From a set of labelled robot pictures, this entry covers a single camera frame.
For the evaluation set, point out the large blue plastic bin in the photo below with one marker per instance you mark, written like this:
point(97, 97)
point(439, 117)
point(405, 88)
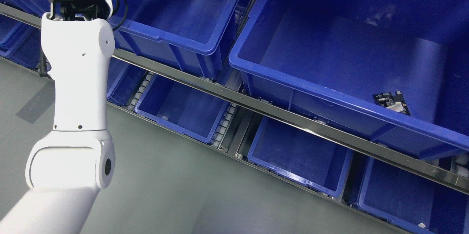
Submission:
point(326, 59)
point(193, 36)

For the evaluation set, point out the black circuit board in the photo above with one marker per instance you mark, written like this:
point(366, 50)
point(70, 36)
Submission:
point(395, 102)

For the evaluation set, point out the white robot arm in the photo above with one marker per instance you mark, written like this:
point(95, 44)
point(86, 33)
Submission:
point(67, 168)

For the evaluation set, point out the metal roller shelf rack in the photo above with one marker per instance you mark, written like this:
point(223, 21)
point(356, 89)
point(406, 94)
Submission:
point(249, 109)

